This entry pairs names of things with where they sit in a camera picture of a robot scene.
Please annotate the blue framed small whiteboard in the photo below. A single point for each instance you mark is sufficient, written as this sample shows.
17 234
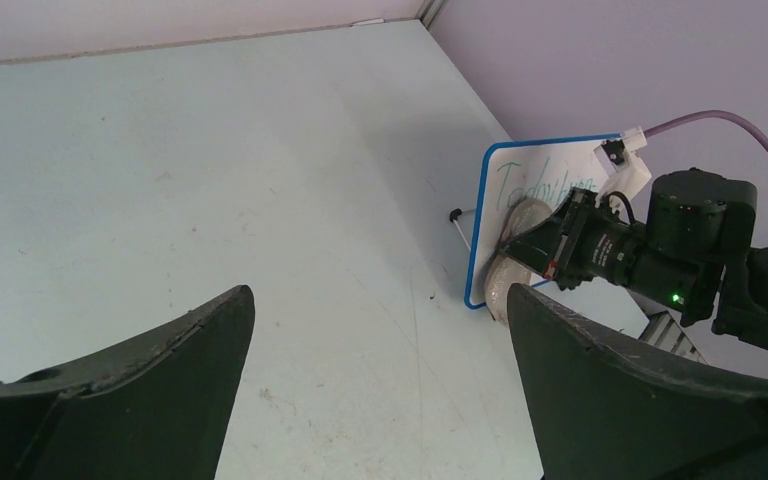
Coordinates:
545 169

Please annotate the right aluminium frame post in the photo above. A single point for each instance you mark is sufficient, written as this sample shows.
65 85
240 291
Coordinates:
429 10

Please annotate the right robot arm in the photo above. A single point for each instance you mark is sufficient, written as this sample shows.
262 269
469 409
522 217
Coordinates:
692 254

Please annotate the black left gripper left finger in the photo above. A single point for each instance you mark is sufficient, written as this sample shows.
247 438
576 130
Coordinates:
155 406

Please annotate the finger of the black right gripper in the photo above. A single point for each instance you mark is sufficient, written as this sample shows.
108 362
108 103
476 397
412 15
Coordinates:
540 237

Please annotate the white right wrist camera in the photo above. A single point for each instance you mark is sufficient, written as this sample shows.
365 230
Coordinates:
630 174

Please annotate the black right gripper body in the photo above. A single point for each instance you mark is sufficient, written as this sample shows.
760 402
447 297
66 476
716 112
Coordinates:
596 242

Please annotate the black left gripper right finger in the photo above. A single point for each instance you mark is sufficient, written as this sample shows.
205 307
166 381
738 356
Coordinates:
604 405

